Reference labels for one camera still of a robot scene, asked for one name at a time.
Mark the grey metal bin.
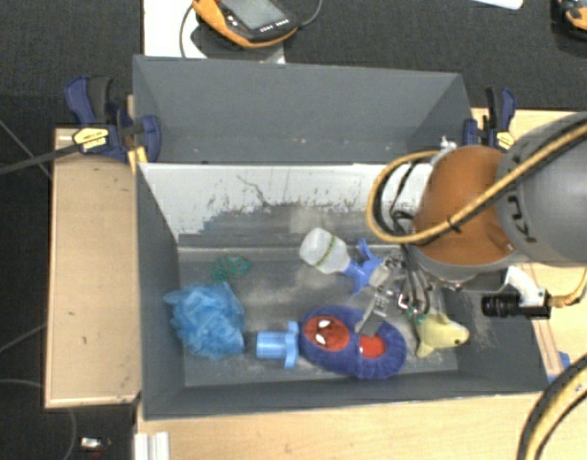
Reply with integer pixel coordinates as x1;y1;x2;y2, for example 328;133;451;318
129;54;552;421

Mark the yellow toy fish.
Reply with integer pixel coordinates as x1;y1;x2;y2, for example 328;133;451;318
413;311;471;359

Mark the teal spotted toy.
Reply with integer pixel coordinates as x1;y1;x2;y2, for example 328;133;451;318
211;253;254;283

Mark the blue slipper with red face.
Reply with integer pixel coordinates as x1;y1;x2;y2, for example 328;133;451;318
297;304;410;380

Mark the clear spray bottle blue trigger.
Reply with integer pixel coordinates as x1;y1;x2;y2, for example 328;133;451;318
298;227;386;299

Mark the black cylinder on white bracket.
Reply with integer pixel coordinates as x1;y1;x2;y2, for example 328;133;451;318
480;265;553;320

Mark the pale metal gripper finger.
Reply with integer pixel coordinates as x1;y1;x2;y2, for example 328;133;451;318
355;309;390;338

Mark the blue plastic cylinder piece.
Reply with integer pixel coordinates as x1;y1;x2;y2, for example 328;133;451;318
255;319;302;370

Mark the pale wood board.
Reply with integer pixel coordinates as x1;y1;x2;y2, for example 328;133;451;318
43;126;144;409

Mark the blue mesh bath sponge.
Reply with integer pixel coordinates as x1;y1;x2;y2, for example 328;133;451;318
162;282;247;360

